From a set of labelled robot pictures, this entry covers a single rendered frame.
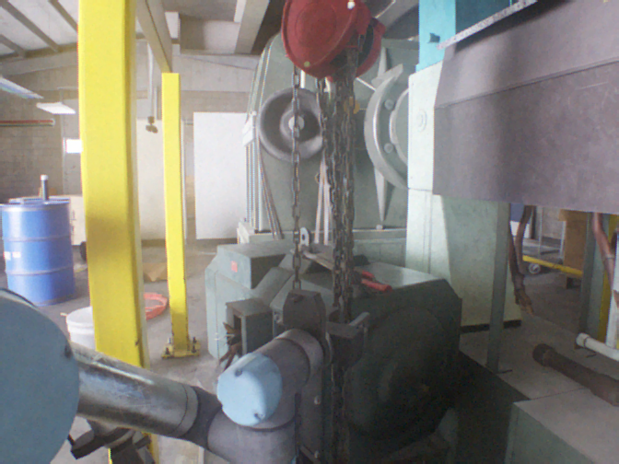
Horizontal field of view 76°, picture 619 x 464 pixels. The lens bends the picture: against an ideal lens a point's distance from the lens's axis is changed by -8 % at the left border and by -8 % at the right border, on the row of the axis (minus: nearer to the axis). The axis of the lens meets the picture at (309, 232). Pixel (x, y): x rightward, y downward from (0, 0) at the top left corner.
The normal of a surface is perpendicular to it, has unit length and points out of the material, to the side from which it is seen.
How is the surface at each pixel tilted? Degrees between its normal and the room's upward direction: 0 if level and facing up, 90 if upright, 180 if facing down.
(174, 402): 74
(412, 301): 90
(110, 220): 90
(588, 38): 78
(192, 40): 90
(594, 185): 90
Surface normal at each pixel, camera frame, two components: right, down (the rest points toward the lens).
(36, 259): 0.51, 0.11
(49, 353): 0.86, -0.04
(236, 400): -0.47, 0.11
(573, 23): -0.95, -0.18
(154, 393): 0.90, -0.25
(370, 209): 0.23, 0.13
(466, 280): 0.22, -0.18
